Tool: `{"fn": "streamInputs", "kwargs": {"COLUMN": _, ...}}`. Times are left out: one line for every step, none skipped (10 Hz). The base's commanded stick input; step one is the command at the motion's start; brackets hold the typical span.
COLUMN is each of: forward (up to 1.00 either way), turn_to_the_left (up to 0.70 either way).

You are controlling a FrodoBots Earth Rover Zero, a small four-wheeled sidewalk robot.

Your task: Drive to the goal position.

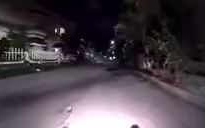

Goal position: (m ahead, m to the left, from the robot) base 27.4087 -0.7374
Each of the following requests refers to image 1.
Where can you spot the robot's own part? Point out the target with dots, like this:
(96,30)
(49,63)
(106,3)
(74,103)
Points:
(134,126)

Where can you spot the dark asphalt road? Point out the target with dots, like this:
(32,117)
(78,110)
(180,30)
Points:
(100,90)

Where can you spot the kerb with earth strip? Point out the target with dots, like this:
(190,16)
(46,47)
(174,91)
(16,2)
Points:
(176,86)

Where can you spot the white picket fence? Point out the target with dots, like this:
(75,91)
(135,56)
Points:
(13,54)

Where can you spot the small stone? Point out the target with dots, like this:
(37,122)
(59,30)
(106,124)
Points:
(69,108)

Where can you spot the pale building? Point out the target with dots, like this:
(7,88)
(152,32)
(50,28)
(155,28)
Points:
(40,36)

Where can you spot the group of trees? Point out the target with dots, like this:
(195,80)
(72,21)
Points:
(156,43)

